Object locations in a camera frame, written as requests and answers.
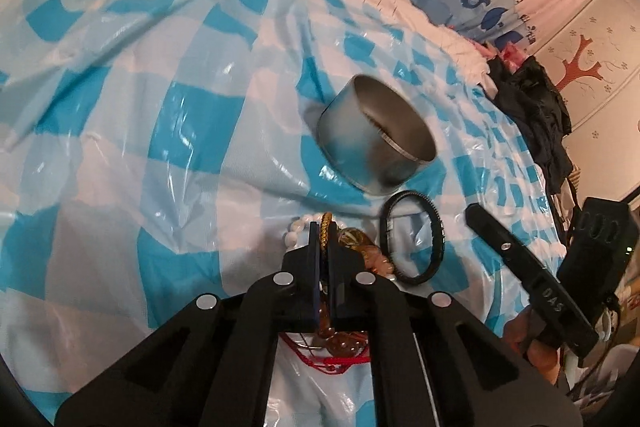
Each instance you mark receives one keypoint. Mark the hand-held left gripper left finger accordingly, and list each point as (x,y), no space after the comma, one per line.
(316,277)

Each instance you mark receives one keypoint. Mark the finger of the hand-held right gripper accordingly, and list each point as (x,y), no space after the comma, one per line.
(500,242)

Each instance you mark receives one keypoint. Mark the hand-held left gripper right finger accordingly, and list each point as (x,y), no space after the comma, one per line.
(334,287)

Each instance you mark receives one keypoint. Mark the round metal tin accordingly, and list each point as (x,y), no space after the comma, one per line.
(350,132)

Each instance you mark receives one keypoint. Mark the person's right hand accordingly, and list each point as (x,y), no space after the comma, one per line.
(540,354)

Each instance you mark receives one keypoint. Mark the black clothing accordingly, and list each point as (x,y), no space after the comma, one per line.
(535,107)

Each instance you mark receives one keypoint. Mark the pink cloth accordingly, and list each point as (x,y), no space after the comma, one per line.
(510,53)

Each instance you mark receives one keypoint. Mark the blue checked plastic sheet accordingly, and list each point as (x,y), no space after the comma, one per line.
(150,157)

